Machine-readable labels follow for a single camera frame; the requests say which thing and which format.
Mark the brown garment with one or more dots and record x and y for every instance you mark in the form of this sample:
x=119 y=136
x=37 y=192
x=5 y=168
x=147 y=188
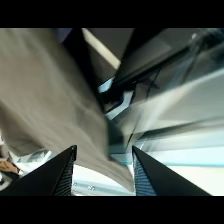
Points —
x=46 y=90

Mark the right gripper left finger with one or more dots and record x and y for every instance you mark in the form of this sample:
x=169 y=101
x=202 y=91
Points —
x=55 y=176

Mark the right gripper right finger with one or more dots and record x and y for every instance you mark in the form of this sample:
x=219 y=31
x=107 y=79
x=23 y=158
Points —
x=153 y=180

